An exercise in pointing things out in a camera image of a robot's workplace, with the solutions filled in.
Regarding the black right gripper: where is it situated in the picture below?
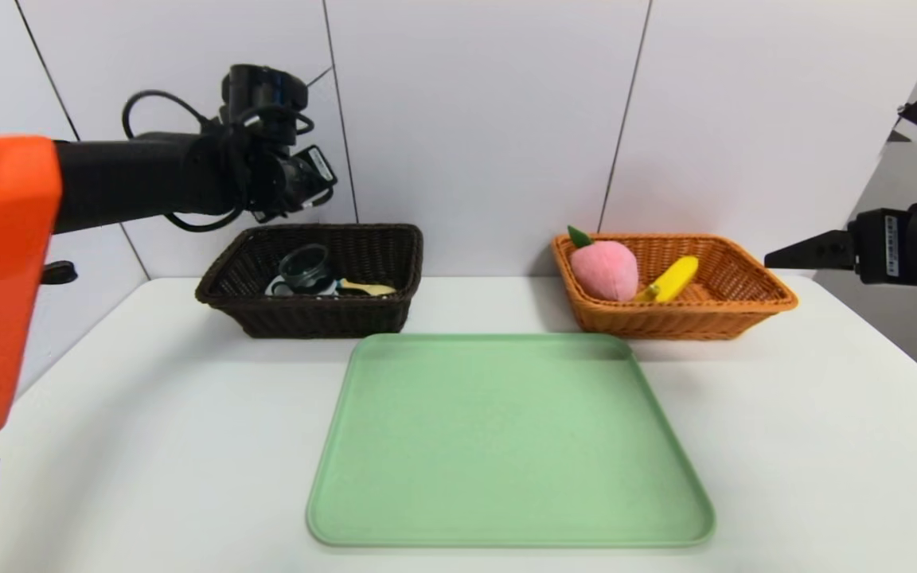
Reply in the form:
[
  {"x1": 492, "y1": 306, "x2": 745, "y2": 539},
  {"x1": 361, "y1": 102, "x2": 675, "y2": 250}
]
[{"x1": 764, "y1": 209, "x2": 917, "y2": 290}]

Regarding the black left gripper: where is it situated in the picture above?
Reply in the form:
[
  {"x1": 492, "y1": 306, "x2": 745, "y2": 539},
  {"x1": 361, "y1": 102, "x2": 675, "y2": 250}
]
[{"x1": 273, "y1": 144, "x2": 338, "y2": 209}]

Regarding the wooden spoon with blue handle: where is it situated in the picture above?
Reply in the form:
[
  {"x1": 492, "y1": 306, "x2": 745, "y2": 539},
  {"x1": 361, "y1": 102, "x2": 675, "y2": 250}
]
[{"x1": 337, "y1": 279, "x2": 398, "y2": 298}]

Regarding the light green plastic tray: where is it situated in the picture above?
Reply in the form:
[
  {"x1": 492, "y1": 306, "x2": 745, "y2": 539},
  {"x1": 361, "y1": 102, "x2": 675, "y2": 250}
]
[{"x1": 306, "y1": 333, "x2": 716, "y2": 548}]

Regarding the dark brown wicker basket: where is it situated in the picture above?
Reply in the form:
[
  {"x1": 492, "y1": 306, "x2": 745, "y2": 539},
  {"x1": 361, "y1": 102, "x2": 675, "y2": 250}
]
[{"x1": 195, "y1": 224, "x2": 425, "y2": 340}]

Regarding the yellow banana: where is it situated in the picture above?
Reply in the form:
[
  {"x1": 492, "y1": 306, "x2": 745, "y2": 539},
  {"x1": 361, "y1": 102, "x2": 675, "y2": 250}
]
[{"x1": 635, "y1": 255, "x2": 700, "y2": 304}]

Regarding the orange wicker basket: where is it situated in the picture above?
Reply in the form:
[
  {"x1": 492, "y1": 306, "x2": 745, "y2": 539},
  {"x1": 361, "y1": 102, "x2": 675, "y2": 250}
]
[{"x1": 550, "y1": 232, "x2": 798, "y2": 342}]

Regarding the glass cup with black holder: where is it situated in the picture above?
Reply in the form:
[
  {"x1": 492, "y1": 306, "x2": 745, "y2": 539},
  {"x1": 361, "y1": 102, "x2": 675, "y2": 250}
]
[{"x1": 278, "y1": 244, "x2": 338, "y2": 296}]

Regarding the black left wrist camera cable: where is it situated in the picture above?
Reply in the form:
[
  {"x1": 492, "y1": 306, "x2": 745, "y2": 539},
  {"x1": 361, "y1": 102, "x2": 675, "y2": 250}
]
[{"x1": 122, "y1": 89, "x2": 316, "y2": 233}]

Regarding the pink plush peach toy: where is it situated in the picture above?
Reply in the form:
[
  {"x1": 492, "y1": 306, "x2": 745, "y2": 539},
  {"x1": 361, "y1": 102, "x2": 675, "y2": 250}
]
[{"x1": 567, "y1": 225, "x2": 640, "y2": 303}]

